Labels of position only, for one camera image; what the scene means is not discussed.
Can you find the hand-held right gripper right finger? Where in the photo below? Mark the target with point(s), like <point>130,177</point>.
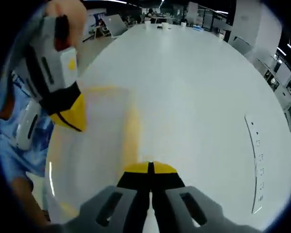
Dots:
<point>169,194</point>

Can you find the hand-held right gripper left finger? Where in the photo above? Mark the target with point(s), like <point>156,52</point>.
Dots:
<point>133,194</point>

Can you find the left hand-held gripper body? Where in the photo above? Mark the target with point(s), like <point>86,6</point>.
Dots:
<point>68,65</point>

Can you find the clear storage box yellow latches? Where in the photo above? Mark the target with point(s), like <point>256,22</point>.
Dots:
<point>99,136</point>

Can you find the person's left hand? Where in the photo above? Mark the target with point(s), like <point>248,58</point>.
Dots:
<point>77,19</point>

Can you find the person's blue star shirt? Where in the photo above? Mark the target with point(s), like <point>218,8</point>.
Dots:
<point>12,155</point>

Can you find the white paper cup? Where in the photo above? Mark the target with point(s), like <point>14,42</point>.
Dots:
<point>165,25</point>
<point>183,24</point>
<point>148,24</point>

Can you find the table socket strip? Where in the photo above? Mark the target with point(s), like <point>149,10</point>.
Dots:
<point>257,157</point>

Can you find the small black object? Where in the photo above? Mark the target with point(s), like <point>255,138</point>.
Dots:
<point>168,28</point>

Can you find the blue tissue pack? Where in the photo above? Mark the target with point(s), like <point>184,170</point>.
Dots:
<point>198,28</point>

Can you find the white square pillar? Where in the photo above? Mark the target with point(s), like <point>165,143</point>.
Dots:
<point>254,24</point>

